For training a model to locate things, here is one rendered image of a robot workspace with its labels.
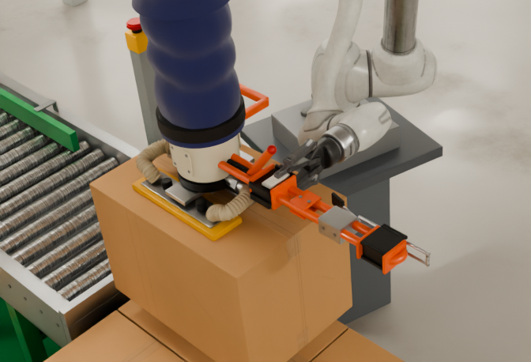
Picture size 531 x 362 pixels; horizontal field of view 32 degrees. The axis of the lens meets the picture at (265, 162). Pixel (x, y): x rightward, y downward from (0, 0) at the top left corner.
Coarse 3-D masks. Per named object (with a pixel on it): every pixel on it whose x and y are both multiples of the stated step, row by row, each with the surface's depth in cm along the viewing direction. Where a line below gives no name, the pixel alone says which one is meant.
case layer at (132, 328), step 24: (120, 312) 285; (144, 312) 283; (96, 336) 277; (120, 336) 276; (144, 336) 275; (168, 336) 274; (336, 336) 269; (360, 336) 268; (48, 360) 270; (72, 360) 270; (96, 360) 269; (120, 360) 268; (144, 360) 267; (168, 360) 266; (192, 360) 266; (288, 360) 263; (312, 360) 262; (336, 360) 261; (360, 360) 260; (384, 360) 260
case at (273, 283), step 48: (96, 192) 256; (336, 192) 243; (144, 240) 248; (192, 240) 233; (240, 240) 231; (288, 240) 230; (144, 288) 264; (192, 288) 241; (240, 288) 223; (288, 288) 238; (336, 288) 255; (192, 336) 256; (240, 336) 234; (288, 336) 246
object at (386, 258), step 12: (372, 228) 207; (384, 228) 207; (360, 240) 204; (372, 240) 204; (384, 240) 203; (396, 240) 203; (360, 252) 206; (372, 252) 203; (384, 252) 200; (396, 252) 201; (372, 264) 204; (384, 264) 200
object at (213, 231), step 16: (144, 176) 254; (160, 176) 252; (144, 192) 248; (160, 192) 246; (176, 208) 241; (192, 208) 240; (208, 208) 239; (192, 224) 236; (208, 224) 234; (224, 224) 234
